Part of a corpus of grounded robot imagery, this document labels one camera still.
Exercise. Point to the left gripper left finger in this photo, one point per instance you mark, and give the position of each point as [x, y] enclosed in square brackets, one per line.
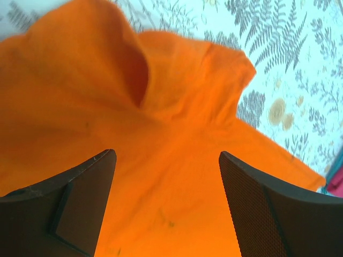
[59, 216]

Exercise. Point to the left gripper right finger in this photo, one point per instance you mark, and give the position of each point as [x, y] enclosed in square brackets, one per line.
[272, 217]

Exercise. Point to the orange t shirt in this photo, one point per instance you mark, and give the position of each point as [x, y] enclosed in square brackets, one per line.
[81, 80]

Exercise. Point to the folded magenta t shirt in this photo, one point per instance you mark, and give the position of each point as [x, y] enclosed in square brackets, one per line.
[335, 185]

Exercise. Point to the folded teal t shirt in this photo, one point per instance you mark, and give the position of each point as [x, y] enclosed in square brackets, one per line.
[333, 169]

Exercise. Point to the floral patterned table mat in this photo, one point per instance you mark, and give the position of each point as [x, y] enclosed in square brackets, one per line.
[295, 96]

